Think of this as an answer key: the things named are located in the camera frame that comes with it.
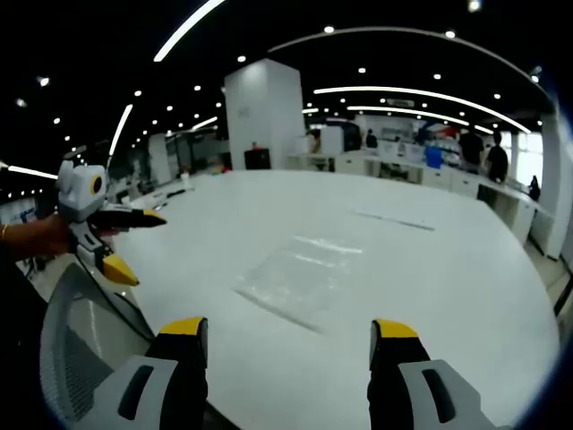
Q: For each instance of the black cabinet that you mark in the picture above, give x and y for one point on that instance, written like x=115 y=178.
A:
x=258 y=160

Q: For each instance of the clear resealable plastic bag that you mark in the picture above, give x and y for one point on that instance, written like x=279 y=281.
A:
x=300 y=277

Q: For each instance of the person's dark clothing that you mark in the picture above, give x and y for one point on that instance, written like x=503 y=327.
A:
x=20 y=340

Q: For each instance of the white pillar by window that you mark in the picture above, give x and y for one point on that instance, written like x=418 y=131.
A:
x=559 y=188

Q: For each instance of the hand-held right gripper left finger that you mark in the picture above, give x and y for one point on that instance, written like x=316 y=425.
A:
x=179 y=385

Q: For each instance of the black metal stand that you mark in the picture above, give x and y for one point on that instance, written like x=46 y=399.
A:
x=565 y=298

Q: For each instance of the long white counter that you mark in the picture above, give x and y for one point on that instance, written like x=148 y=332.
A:
x=506 y=197

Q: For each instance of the grey mesh office chair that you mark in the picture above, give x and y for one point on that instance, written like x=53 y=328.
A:
x=71 y=340

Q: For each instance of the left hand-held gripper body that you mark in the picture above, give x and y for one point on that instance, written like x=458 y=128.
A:
x=82 y=192

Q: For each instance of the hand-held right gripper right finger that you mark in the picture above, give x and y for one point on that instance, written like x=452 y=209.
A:
x=394 y=385

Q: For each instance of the long ceiling light strip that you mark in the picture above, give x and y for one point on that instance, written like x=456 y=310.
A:
x=121 y=130
x=425 y=93
x=188 y=29

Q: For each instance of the small white bottle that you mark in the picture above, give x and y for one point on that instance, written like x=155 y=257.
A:
x=186 y=178

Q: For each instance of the person's left hand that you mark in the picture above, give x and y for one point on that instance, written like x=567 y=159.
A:
x=40 y=237

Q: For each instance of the clear plastic strip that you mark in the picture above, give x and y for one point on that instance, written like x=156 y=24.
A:
x=394 y=220

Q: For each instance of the white square pillar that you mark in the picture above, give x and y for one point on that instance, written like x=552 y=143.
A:
x=264 y=112

